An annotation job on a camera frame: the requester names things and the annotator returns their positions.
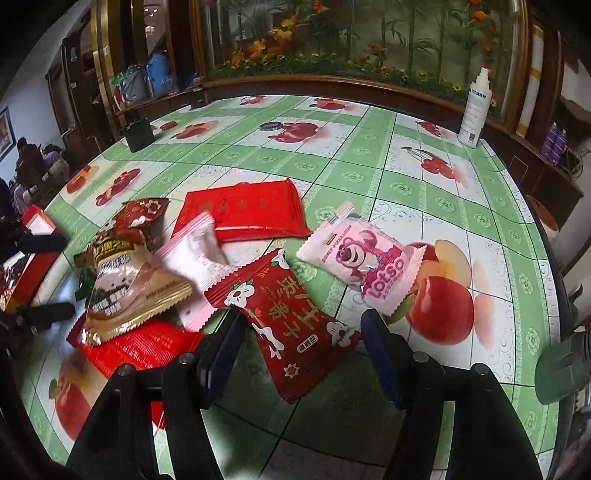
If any white pink snack packet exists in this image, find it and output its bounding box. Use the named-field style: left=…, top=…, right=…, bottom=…
left=154, top=212, right=238, bottom=332

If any blue thermos jug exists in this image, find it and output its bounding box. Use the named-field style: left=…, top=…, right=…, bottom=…
left=146, top=51, right=173, bottom=97

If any red gift box tray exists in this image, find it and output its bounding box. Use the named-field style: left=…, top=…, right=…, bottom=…
left=1, top=206, right=59, bottom=314

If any green fruit print tablecloth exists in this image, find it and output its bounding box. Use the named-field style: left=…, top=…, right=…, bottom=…
left=35, top=95, right=560, bottom=479

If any beige brown snack packet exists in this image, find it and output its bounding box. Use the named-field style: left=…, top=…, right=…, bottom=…
left=81, top=234, right=192, bottom=347

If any white red stool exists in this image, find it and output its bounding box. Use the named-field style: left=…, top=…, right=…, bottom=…
left=527, top=195, right=560, bottom=243

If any large red foil packet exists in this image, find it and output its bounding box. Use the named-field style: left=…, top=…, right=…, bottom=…
left=172, top=179, right=311, bottom=243

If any red flower snack packet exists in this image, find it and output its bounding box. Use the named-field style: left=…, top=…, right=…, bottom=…
left=205, top=249, right=362, bottom=403

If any red ribbed foil packet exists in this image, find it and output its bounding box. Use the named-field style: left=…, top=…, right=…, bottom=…
left=54, top=316, right=204, bottom=440

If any grey flashlight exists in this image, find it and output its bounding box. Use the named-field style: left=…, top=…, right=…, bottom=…
left=535, top=330, right=590, bottom=405

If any black square cup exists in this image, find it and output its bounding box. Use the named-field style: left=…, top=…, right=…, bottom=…
left=124, top=118, right=155, bottom=153

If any flower bamboo display window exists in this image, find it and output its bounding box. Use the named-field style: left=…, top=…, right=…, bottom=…
left=200, top=0, right=528, bottom=120

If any dark red star packet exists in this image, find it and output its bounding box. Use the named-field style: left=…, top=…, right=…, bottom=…
left=95, top=197, right=169, bottom=252

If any purple bottles pair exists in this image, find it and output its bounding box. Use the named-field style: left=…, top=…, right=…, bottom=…
left=541, top=122, right=567, bottom=165

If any green snack packet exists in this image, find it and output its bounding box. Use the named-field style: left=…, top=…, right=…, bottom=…
left=75, top=267, right=96, bottom=301

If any white spray bottle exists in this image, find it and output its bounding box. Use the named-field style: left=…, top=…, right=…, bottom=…
left=458, top=67, right=492, bottom=148

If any pink Lotso snack packet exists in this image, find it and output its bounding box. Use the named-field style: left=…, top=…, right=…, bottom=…
left=297, top=201, right=426, bottom=316

